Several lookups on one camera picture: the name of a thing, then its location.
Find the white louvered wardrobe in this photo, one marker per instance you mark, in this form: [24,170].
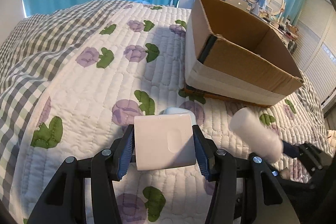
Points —
[315,52]

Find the white rectangular box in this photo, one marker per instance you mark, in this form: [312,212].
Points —
[164,141]

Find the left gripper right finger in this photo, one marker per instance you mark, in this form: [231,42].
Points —
[246,190]

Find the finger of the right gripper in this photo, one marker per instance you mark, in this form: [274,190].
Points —
[288,179]
[310,156]

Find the floral quilted bedspread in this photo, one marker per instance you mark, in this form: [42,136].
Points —
[73,80]

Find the brown cardboard box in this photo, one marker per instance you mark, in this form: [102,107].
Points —
[232,55]

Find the white oval mirror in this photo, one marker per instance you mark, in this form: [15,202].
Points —
[275,7]

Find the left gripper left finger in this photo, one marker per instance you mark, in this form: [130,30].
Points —
[63,199]

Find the silver mini fridge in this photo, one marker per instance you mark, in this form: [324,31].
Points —
[242,4]

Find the white cylindrical bottle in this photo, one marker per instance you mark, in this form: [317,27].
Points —
[261,140]

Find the small light blue case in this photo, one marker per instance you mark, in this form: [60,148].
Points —
[178,110]

